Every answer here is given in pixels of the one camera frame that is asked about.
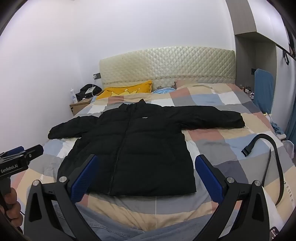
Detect white cloth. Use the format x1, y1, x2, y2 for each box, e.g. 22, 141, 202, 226
264, 183, 287, 234

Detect crumpled blue cloth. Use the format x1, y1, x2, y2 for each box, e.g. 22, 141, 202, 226
271, 122, 286, 135

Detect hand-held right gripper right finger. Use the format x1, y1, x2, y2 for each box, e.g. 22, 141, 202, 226
195, 154, 275, 241

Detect black bag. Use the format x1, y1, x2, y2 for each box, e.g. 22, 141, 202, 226
76, 84, 102, 101

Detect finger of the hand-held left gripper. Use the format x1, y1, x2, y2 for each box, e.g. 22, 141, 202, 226
24, 144, 44, 160
0, 146, 25, 158

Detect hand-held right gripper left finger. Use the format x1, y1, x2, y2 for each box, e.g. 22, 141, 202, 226
23, 154, 102, 241

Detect yellow pillow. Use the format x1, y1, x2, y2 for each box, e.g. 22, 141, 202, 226
96, 80, 153, 100

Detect blue towel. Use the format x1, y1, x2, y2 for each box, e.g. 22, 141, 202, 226
253, 68, 274, 114

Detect teal curtain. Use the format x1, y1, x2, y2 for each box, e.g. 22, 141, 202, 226
286, 109, 296, 144

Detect black puffer jacket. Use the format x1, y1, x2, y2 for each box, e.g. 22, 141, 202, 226
48, 98, 245, 196

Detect light blue cloth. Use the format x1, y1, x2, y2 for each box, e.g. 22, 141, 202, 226
153, 87, 177, 94

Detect wooden nightstand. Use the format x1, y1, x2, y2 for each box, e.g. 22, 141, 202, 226
69, 97, 97, 116

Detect black belt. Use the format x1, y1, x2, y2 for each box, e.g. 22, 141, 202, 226
241, 134, 285, 205

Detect cream quilted headboard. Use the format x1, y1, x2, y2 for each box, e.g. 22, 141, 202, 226
99, 46, 236, 90

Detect group of small bottles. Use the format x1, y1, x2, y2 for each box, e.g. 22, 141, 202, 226
239, 85, 254, 95

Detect person's left hand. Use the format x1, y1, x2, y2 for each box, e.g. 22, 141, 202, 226
5, 188, 23, 230

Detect person's jeans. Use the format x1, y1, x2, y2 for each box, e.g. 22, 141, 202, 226
52, 201, 222, 241

